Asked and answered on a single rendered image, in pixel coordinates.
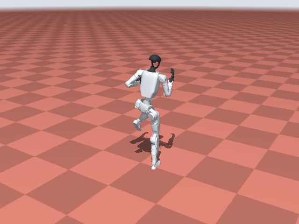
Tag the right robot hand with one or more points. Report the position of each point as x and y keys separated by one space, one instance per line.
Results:
x=172 y=77

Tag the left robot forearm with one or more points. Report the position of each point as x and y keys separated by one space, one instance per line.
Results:
x=136 y=83

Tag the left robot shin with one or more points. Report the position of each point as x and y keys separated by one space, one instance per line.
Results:
x=142 y=117

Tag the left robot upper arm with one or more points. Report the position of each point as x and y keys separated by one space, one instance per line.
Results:
x=136 y=76

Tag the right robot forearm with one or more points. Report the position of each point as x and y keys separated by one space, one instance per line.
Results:
x=170 y=87

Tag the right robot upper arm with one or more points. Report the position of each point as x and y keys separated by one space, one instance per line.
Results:
x=163 y=79

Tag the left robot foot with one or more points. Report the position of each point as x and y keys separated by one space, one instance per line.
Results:
x=137 y=125

